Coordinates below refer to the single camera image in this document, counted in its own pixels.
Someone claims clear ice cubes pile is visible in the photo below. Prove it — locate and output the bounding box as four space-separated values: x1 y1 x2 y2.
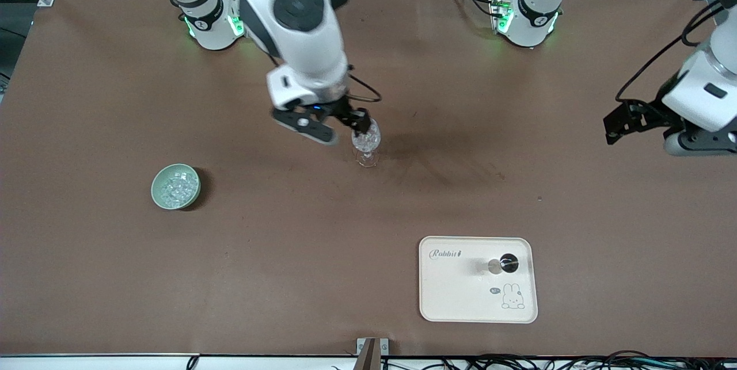
159 171 197 206

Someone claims metal jigger measuring cup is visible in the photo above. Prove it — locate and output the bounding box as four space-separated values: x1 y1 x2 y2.
487 252 521 275

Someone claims arm base box green light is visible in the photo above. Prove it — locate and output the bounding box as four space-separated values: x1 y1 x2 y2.
488 0 514 35
228 0 248 38

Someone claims clear crystal wine glass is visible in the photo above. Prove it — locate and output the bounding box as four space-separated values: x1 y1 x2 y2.
351 119 382 168

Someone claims brown table cover mat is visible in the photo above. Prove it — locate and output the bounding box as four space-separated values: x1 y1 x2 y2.
0 0 737 358

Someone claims pale green ceramic bowl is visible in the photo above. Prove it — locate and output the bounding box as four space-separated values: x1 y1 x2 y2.
151 163 202 209

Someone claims cream rabbit print tray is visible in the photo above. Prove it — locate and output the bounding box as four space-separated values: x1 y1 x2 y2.
419 236 539 324

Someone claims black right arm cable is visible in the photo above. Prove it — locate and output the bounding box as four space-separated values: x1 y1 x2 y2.
344 64 383 104

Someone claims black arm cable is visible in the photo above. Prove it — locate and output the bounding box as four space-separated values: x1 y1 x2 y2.
344 64 383 104
614 1 727 104

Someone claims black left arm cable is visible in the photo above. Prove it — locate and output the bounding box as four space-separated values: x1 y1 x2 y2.
614 1 727 104

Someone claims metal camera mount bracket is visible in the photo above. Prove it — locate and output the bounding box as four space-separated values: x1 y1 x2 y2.
356 337 390 370

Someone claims black cable bundle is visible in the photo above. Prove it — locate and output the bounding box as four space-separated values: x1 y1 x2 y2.
331 350 737 370

